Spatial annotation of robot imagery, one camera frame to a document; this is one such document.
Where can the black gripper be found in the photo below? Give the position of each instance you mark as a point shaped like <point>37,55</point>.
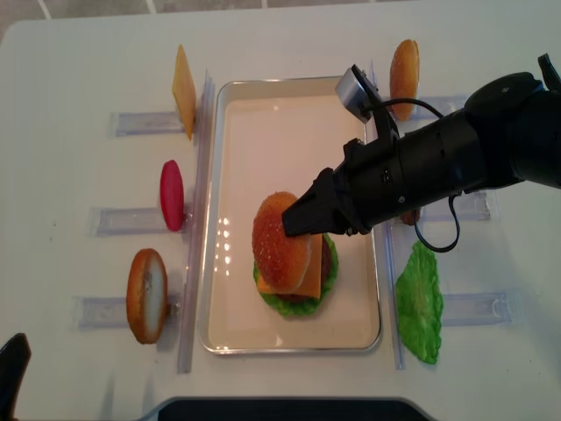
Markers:
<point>373,185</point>

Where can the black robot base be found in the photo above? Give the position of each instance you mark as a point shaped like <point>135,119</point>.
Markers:
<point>260,408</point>

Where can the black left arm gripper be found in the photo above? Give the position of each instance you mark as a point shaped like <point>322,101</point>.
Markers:
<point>15,356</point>

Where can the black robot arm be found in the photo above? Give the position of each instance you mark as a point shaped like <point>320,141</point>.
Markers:
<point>507,132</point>

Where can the meat patty on burger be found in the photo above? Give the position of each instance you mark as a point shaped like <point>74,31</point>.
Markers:
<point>329,267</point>

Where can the cheese slice on burger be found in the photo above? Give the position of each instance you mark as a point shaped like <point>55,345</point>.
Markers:
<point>313,271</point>

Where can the standing meat patty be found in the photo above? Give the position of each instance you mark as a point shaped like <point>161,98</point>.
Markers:
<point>411,217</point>

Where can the lettuce on burger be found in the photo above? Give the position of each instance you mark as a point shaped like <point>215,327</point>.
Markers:
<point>299,305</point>

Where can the standing green lettuce leaf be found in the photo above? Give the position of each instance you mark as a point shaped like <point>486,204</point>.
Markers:
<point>420,305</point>

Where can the standing red tomato slice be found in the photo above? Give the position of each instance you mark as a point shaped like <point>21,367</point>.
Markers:
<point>172,196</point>

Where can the standing cheese slice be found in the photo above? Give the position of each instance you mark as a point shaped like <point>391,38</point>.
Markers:
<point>184,93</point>

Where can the white metal tray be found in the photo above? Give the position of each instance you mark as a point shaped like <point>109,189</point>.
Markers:
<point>271,136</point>

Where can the spare burger bun right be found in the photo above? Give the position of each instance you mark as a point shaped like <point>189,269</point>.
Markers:
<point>405,70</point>

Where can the standing bun left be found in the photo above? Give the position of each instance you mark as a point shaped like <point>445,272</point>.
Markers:
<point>146,296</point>

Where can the clear long rail right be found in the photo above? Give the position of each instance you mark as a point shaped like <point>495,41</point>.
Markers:
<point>388,255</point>

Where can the clear long rail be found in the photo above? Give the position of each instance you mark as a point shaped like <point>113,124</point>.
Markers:
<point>198,224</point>
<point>388,255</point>

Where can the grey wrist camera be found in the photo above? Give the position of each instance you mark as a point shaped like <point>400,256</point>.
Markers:
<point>357,93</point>

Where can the clear long rail left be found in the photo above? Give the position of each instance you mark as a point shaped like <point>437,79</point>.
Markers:
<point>198,224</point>

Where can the clear patty holder rail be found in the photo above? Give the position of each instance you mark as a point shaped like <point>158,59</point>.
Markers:
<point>477,206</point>

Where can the clear bun holder rail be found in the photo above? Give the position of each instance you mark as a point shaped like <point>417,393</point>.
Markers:
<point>444,104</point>
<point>98,313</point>

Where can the clear tomato holder rail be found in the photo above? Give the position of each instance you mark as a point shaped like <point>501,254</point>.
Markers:
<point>104,222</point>

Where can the clear lettuce holder rail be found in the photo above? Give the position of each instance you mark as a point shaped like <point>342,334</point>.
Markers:
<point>461,310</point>

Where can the clear cheese holder rail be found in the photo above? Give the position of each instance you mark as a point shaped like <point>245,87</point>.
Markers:
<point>145,123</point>

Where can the clear left bun holder rail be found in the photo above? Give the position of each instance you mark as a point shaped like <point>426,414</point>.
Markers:
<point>98,313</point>

